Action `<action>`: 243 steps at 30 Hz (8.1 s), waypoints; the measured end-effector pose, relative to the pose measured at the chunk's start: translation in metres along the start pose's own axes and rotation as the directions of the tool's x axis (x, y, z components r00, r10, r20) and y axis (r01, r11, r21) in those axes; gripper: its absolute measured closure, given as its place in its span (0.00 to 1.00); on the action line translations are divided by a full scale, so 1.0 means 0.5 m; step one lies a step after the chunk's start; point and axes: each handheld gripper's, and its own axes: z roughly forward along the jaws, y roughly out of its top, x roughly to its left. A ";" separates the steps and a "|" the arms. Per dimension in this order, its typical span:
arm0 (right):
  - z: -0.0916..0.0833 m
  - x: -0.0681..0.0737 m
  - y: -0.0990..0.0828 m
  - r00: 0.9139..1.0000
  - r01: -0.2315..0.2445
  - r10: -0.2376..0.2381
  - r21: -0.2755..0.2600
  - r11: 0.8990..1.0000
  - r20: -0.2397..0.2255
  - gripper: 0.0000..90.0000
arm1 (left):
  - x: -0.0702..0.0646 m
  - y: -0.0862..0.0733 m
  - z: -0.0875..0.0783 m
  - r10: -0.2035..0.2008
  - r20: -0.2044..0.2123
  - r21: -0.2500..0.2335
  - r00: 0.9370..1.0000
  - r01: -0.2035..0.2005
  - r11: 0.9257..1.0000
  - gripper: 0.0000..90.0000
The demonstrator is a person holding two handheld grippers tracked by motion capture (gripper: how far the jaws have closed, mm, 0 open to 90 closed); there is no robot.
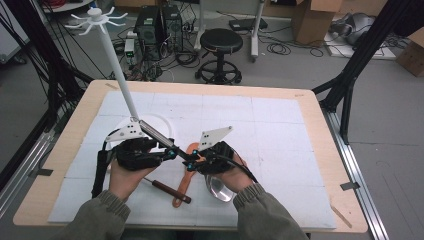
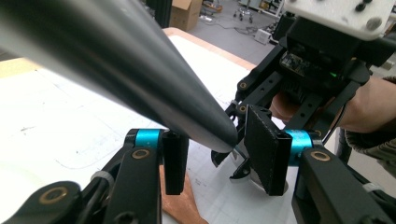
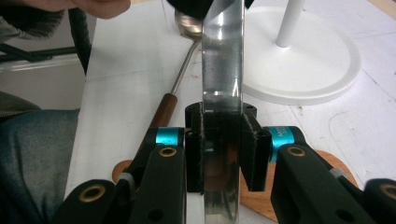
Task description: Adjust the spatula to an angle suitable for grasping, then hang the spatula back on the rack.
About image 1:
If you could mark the black round stool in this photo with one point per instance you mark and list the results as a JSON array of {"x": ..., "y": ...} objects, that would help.
[{"x": 221, "y": 40}]

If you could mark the slim black computer tower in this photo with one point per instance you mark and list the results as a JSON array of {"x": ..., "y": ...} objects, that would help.
[{"x": 172, "y": 26}]

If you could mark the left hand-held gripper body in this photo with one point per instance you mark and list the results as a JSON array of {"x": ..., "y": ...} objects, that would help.
[{"x": 133, "y": 153}]

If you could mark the closed cardboard box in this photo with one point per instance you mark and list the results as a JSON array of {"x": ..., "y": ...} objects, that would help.
[{"x": 413, "y": 55}]

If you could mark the person's right hand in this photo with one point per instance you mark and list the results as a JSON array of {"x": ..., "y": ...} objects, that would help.
[{"x": 235, "y": 178}]

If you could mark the stainless steel serving spoon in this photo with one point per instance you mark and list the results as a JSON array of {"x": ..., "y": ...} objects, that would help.
[{"x": 155, "y": 133}]

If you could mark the round white table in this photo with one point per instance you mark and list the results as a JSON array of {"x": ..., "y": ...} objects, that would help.
[{"x": 66, "y": 5}]

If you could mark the grey bag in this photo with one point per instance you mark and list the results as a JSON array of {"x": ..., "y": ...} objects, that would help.
[{"x": 356, "y": 28}]

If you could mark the wooden rice paddle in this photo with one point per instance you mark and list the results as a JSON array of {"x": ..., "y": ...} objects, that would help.
[{"x": 182, "y": 191}]

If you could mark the black flat device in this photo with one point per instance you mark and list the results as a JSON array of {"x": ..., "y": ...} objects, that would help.
[{"x": 248, "y": 23}]

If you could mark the aluminium rail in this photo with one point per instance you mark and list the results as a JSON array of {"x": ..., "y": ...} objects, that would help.
[
  {"x": 358, "y": 173},
  {"x": 23, "y": 166}
]

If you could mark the large black computer tower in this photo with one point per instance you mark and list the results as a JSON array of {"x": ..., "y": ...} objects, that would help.
[{"x": 148, "y": 30}]

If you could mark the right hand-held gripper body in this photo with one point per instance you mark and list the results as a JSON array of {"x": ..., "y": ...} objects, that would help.
[{"x": 216, "y": 160}]

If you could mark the thin wooden stick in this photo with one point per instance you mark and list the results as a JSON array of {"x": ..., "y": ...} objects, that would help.
[{"x": 340, "y": 216}]

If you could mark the black tape piece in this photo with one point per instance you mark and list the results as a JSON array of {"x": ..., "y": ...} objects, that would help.
[
  {"x": 349, "y": 186},
  {"x": 42, "y": 172}
]

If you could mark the white utensil rack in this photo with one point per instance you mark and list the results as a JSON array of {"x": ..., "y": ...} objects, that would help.
[{"x": 113, "y": 60}]

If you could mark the white power supply box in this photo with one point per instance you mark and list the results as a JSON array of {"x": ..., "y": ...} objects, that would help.
[{"x": 129, "y": 46}]

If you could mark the person's left hand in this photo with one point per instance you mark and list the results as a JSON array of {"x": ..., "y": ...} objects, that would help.
[{"x": 130, "y": 181}]

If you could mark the white stand leg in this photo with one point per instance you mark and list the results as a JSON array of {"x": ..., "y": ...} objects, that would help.
[
  {"x": 256, "y": 30},
  {"x": 200, "y": 23}
]

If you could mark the open cardboard box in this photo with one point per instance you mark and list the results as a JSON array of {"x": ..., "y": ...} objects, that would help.
[{"x": 313, "y": 23}]

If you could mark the black metal frame stand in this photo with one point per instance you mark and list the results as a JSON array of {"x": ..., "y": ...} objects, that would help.
[
  {"x": 50, "y": 76},
  {"x": 366, "y": 43}
]

